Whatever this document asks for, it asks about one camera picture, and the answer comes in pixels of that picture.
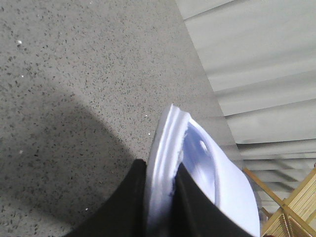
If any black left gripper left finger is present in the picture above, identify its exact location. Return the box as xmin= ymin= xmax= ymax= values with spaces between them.
xmin=66 ymin=159 xmax=146 ymax=237

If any wooden slatted rack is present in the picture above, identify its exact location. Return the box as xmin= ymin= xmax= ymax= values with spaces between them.
xmin=243 ymin=168 xmax=316 ymax=237

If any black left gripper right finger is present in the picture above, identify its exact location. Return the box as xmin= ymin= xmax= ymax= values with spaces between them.
xmin=171 ymin=164 xmax=257 ymax=237

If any pale green curtain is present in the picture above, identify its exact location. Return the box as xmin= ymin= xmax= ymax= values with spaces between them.
xmin=177 ymin=0 xmax=316 ymax=199

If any light blue slipper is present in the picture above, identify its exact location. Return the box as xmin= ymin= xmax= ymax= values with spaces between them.
xmin=144 ymin=105 xmax=260 ymax=237

